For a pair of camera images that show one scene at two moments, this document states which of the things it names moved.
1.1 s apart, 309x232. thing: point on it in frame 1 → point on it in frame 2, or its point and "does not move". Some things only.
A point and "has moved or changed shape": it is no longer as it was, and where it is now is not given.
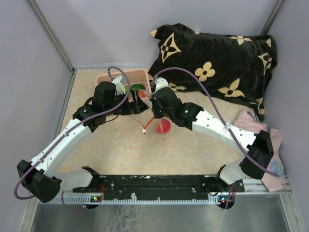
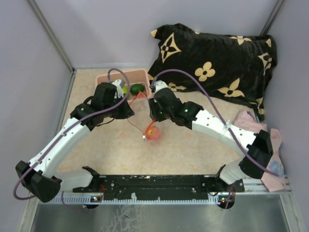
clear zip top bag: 159,126 has moved or changed shape
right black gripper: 154,103 does not move
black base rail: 160,187 does not move
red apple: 162,126 → 153,133
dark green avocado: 136,86 does not move
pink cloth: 274,179 does not move
